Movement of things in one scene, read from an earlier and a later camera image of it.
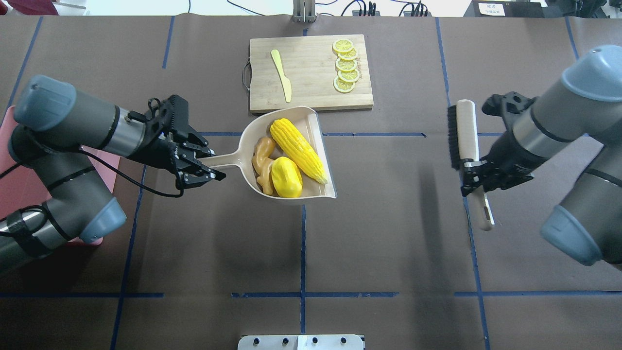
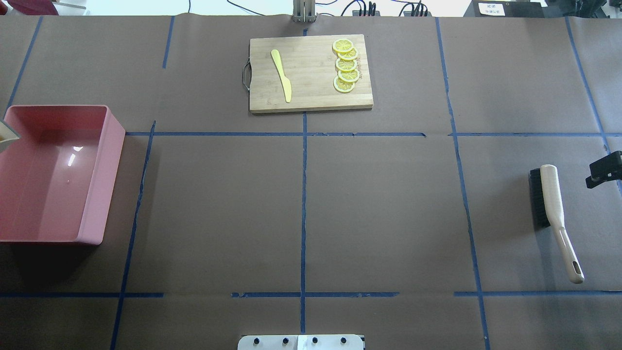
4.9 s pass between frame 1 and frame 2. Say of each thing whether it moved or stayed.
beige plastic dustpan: moved
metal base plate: stayed
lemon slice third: stayed
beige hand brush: moved
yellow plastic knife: stayed
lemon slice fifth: stayed
